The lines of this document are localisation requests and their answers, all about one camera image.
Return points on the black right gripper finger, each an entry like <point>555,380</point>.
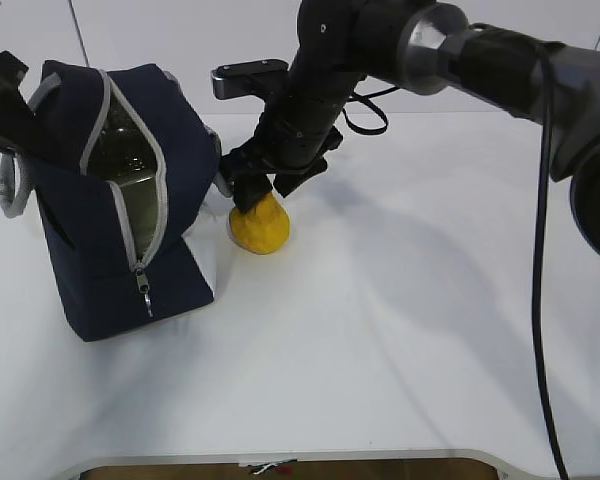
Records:
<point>249,190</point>
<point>285,184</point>

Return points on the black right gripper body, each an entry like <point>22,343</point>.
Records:
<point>290,135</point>

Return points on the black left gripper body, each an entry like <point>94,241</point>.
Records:
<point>53,125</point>

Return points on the yellow pear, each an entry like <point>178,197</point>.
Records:
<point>264,229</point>

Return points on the navy blue lunch bag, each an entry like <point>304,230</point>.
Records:
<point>122,197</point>

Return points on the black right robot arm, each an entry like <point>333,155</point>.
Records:
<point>422,47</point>

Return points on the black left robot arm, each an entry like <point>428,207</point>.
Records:
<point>51,126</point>

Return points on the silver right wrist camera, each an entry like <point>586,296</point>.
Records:
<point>260,78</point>

